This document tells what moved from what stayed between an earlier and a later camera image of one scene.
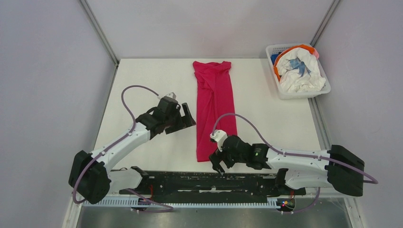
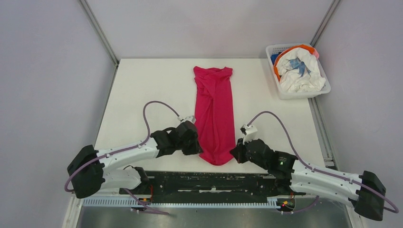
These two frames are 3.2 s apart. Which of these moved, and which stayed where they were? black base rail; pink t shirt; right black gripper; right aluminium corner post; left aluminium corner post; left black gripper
Moved: right black gripper; left black gripper
Stayed: right aluminium corner post; left aluminium corner post; black base rail; pink t shirt
